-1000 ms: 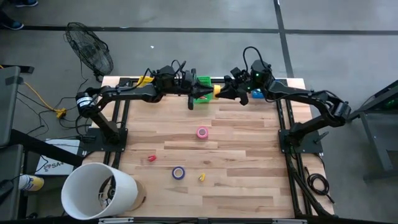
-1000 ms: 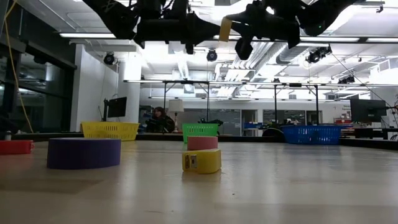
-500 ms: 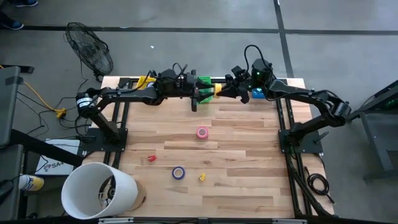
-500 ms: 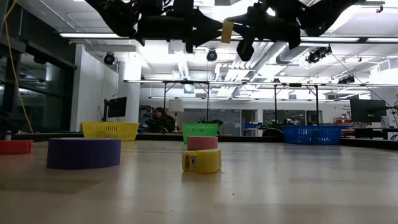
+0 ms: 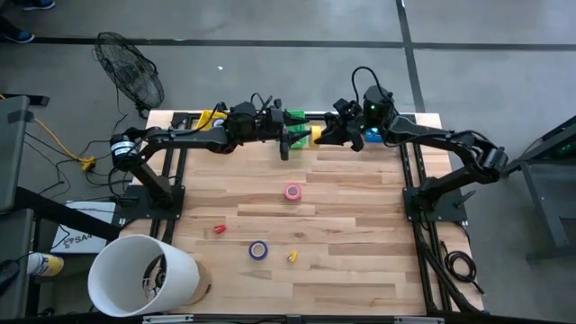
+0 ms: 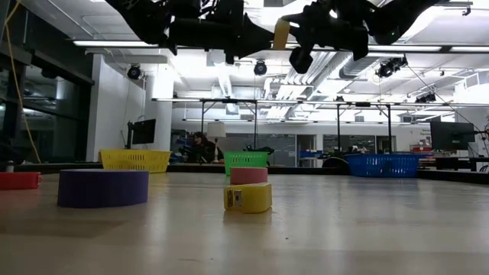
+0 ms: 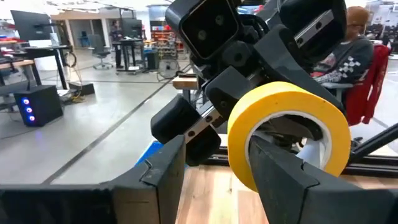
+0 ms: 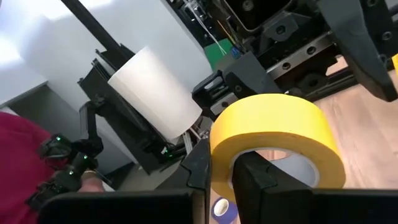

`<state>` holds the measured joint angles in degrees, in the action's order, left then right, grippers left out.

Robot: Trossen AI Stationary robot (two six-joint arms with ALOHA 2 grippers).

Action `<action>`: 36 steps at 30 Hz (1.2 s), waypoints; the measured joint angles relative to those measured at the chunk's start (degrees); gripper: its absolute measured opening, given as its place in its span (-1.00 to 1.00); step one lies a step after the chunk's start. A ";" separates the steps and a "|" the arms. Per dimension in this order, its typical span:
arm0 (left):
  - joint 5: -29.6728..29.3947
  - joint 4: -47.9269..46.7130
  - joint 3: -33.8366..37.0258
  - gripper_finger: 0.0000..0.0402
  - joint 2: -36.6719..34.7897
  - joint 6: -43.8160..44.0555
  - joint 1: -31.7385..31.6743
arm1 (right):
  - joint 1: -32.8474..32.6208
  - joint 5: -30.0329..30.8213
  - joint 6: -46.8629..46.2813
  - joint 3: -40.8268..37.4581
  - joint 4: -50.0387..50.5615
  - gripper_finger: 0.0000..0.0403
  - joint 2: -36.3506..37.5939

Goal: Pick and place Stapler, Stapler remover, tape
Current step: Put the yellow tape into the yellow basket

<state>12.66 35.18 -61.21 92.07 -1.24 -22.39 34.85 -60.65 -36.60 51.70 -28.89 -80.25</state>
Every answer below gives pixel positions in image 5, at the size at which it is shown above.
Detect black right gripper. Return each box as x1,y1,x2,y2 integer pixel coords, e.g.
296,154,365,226
313,98,366,152

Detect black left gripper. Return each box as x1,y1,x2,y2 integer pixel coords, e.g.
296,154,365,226
256,106,312,162

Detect pink tape roll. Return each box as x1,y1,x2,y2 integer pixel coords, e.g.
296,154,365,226
283,181,303,203

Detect yellow plastic basket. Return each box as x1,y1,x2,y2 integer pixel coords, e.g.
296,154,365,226
193,109,230,132

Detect purple tape roll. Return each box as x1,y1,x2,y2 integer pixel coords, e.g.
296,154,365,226
248,240,269,261

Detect green plastic basket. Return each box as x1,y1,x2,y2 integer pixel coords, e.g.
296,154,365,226
283,109,311,150

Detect blue plastic basket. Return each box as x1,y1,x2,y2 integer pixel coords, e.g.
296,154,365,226
363,127,384,145

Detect black floor fan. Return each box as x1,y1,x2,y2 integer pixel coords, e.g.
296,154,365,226
93,31,166,119

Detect brown lamp base disc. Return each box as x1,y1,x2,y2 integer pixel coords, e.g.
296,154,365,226
193,263,212,307

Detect black side table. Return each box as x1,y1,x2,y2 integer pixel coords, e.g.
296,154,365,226
497,114,576,265

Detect white labelled box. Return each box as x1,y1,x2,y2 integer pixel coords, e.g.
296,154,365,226
49,201,117,256

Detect black diagonal beam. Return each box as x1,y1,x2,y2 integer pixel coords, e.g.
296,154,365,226
15,185,123,243

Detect grey cabinet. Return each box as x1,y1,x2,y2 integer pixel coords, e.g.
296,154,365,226
0,95,32,213
0,207,36,320

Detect yellow and white bottle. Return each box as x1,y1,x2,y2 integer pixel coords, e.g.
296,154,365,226
25,251,65,278

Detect person's shoe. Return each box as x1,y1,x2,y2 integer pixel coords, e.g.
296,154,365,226
20,0,56,11
0,15,36,45

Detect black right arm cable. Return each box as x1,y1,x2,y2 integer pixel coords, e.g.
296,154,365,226
351,66,393,113

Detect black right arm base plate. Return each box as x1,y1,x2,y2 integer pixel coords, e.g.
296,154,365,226
402,185,469,222

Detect black aluminium table frame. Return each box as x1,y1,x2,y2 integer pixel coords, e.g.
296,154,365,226
147,101,486,324

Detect black coiled cable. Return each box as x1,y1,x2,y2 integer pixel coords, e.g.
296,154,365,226
443,240,486,296

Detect black power cable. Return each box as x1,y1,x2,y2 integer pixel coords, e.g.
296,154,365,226
22,85,145,190

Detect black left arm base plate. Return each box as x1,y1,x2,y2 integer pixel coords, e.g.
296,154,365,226
117,184,186,221

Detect silver bracket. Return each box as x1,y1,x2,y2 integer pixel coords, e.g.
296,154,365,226
394,316,446,324
142,313,194,323

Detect yellow extension cable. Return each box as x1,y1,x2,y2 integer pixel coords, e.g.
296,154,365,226
0,93,91,164

